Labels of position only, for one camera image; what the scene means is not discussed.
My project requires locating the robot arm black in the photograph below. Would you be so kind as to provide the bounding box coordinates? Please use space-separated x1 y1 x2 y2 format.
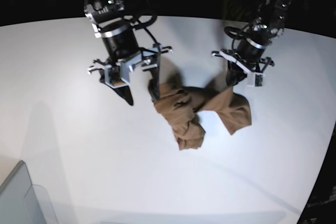
83 0 173 105
212 0 292 87

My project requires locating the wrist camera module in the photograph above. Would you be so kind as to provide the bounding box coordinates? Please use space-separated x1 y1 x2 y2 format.
247 72 265 87
104 65 130 89

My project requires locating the grey plastic bin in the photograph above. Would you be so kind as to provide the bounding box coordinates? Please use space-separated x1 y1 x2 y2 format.
1 161 59 224

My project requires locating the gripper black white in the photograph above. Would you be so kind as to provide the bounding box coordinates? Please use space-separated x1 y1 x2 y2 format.
87 44 173 106
211 49 275 87

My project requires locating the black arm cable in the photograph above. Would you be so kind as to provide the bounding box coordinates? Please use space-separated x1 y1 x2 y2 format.
224 23 253 42
123 14 161 49

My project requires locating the brown t-shirt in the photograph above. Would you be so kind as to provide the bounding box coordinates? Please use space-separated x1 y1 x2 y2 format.
148 57 253 152

